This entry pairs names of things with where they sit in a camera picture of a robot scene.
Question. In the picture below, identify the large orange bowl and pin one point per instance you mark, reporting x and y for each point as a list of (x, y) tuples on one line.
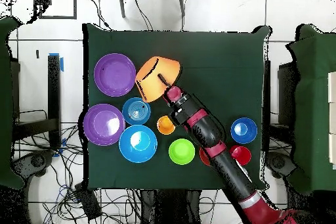
[(168, 67)]

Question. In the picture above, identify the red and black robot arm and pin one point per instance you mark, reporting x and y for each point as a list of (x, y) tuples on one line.
[(207, 129)]

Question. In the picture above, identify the orange cup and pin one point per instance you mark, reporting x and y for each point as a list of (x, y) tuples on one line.
[(164, 126)]

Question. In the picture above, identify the small light blue bowl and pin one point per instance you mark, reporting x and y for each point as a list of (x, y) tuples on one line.
[(141, 117)]

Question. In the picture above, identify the purple bowl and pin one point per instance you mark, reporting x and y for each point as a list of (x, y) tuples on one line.
[(114, 74), (104, 124)]

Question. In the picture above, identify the dark green tablecloth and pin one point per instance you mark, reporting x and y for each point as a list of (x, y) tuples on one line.
[(210, 58)]

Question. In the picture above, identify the green bowl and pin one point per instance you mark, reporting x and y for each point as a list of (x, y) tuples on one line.
[(181, 152)]

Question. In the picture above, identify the large light blue bowl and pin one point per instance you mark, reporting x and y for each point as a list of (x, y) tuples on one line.
[(137, 143)]

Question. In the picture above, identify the red-orange bowl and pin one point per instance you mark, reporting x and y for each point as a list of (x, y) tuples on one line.
[(204, 155)]

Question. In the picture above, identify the grey metal leg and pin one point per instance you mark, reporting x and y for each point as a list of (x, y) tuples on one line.
[(122, 6), (182, 3)]

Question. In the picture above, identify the dark blue bowl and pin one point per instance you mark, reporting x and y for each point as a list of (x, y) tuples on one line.
[(244, 130)]

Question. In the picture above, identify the red cup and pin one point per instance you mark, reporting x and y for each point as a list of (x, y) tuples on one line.
[(241, 155)]

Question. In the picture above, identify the black office chair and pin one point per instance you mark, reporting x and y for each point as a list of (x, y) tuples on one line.
[(36, 161), (279, 163)]

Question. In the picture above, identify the black power strip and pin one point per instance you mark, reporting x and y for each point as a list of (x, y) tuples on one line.
[(88, 203)]

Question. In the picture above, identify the green cloth side table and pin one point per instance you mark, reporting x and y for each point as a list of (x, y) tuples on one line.
[(315, 103), (5, 103)]

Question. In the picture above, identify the black metal frame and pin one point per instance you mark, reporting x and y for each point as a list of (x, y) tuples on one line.
[(267, 90), (53, 90)]

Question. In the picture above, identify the grey square floor frame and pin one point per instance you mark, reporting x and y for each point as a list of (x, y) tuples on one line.
[(57, 17)]

